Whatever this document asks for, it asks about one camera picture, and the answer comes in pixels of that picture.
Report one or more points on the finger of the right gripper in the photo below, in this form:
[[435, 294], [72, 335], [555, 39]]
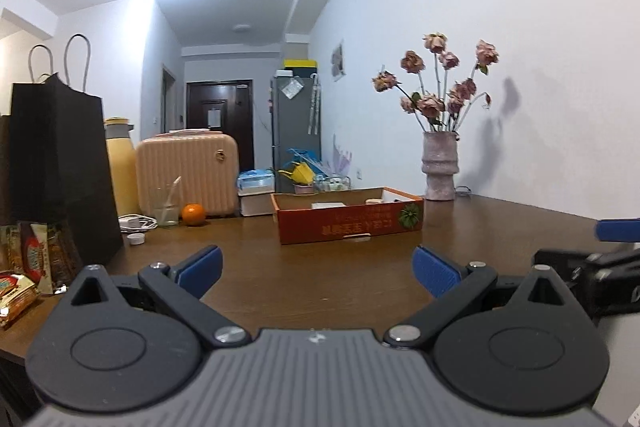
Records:
[[618, 231], [565, 259]]

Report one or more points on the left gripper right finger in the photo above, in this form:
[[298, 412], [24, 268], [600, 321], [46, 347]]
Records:
[[458, 291]]

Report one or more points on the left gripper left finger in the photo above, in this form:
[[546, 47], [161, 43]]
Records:
[[177, 291]]

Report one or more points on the orange fruit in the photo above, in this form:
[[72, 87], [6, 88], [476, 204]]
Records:
[[193, 215]]

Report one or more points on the clear drinking glass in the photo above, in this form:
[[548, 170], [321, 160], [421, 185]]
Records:
[[166, 204]]

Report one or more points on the pink textured vase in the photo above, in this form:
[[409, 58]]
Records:
[[440, 163]]

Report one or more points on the pink ribbed suitcase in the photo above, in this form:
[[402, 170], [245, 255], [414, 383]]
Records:
[[205, 162]]

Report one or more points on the blue tissue pack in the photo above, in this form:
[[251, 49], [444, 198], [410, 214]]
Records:
[[255, 181]]

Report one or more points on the yellow thermos jug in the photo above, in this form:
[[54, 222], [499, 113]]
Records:
[[122, 158]]

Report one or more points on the snack packets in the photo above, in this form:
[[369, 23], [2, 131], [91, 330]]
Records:
[[36, 260]]

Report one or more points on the red cardboard box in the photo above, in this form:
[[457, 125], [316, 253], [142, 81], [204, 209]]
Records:
[[333, 216]]

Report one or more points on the yellow watering can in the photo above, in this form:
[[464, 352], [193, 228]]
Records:
[[301, 174]]

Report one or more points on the black paper shopping bag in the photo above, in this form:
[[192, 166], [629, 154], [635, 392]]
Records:
[[57, 168]]

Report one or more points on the dried pink flowers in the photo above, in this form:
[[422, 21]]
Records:
[[439, 104]]

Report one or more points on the dark brown entrance door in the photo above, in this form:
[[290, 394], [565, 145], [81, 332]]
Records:
[[227, 107]]

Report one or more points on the grey refrigerator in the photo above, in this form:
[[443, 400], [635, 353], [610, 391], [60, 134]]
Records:
[[295, 119]]

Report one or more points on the yellow box on refrigerator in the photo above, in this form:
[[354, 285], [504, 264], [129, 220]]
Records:
[[293, 63]]

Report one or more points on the white charger with cable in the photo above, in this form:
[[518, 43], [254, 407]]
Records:
[[135, 226]]

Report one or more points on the wire storage rack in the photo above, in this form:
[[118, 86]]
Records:
[[324, 183]]

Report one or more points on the wall picture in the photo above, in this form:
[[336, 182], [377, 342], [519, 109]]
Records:
[[337, 62]]

